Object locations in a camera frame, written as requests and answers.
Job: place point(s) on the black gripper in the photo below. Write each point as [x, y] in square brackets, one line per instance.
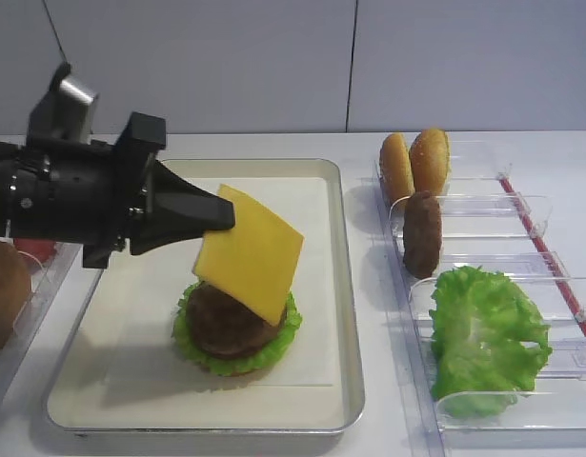
[84, 193]

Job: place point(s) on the yellow cheese slice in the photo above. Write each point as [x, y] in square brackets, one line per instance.
[255, 261]

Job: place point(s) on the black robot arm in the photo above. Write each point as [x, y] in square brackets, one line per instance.
[104, 197]

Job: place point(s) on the brown meat patty on burger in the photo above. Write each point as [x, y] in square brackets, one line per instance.
[223, 327]

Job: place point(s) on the red tomato slice in rack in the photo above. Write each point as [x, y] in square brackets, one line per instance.
[42, 250]

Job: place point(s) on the green lettuce on burger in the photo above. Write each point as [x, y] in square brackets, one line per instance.
[267, 357]

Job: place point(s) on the brown bread slice left rack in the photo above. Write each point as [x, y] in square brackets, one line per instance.
[15, 288]

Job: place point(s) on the brown meat patty in rack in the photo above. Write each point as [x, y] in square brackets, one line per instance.
[422, 234]

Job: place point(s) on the green lettuce leaf in rack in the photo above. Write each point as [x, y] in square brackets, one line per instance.
[489, 342]

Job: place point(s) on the white paper tray liner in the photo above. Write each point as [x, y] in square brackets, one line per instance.
[145, 333]

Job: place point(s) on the white metal tray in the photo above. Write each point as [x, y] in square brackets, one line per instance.
[207, 400]

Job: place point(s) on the bottom bun on tray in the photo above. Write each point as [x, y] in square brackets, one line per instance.
[234, 373]

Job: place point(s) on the left bun half right rack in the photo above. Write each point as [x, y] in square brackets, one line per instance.
[395, 167]

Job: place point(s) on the clear acrylic rack left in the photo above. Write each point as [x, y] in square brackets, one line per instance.
[30, 277]

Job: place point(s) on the clear acrylic rack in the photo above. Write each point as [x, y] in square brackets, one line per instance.
[30, 277]
[488, 224]

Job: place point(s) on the sesame bun half right rack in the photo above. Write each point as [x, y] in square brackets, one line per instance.
[430, 159]

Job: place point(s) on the clear acrylic rack right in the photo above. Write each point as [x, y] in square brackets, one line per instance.
[488, 224]

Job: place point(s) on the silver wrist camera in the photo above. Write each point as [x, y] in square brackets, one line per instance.
[66, 111]

